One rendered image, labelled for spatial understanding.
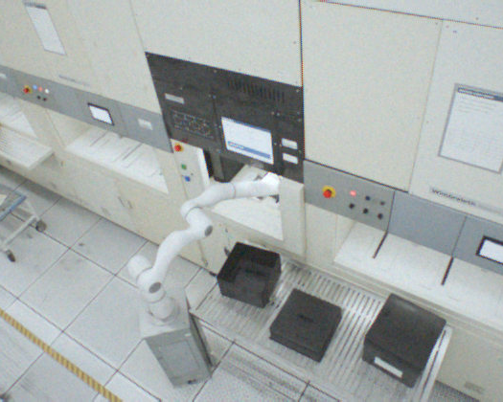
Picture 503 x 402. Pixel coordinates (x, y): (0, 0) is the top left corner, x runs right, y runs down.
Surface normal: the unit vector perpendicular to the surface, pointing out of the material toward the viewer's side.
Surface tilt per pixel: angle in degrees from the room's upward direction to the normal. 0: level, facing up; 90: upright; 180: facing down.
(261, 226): 0
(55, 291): 0
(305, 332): 0
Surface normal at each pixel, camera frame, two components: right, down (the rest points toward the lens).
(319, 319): -0.11, -0.69
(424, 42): -0.54, 0.65
